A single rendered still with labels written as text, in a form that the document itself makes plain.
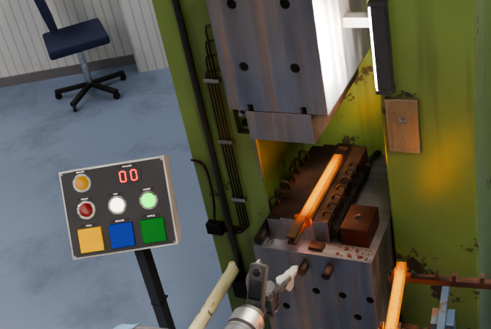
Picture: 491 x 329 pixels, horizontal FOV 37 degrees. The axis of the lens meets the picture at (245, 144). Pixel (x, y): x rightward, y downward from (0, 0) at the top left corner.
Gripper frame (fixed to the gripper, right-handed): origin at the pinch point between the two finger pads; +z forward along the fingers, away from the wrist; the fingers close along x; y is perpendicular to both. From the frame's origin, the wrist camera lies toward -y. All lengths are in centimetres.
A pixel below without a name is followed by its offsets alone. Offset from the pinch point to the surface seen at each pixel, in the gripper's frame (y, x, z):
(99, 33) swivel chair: 48, -252, 255
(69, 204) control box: -11, -69, -1
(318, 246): 7.1, 5.6, 17.0
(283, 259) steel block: 12.1, -5.6, 14.3
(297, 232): -1.3, 1.8, 12.2
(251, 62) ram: -52, -7, 20
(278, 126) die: -32.1, -2.6, 20.1
